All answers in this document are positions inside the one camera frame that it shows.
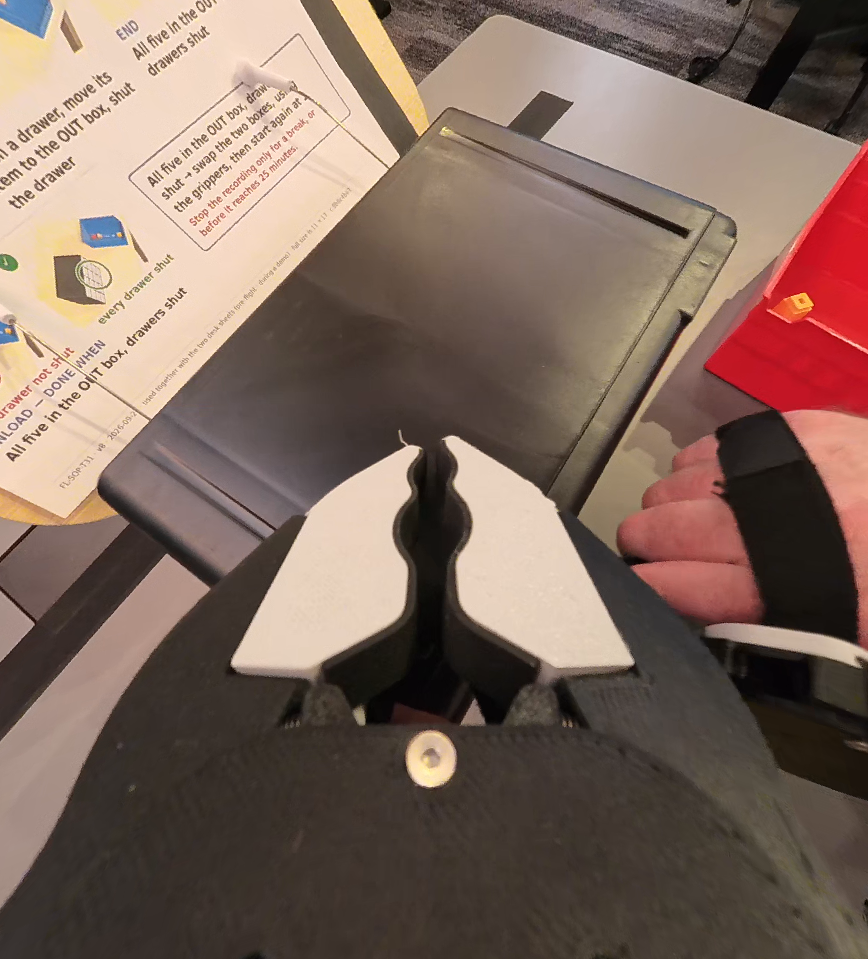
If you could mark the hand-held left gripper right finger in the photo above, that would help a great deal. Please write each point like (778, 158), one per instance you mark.
(539, 577)

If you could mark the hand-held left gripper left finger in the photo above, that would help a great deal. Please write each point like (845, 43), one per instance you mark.
(329, 569)

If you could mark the black drawer cabinet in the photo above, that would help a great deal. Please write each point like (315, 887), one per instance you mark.
(441, 300)

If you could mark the person's right hand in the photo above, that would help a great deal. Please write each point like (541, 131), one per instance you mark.
(704, 539)

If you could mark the long black table strip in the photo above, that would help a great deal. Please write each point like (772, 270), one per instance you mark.
(44, 652)

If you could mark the red plastic box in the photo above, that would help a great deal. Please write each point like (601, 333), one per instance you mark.
(838, 352)

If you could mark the small orange cube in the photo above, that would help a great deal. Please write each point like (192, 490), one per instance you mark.
(793, 306)

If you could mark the short black tape piece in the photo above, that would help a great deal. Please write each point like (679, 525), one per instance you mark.
(543, 112)

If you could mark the printed instruction sheet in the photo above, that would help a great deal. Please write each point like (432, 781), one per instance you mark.
(104, 150)

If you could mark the black furniture legs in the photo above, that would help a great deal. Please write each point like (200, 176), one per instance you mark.
(801, 45)

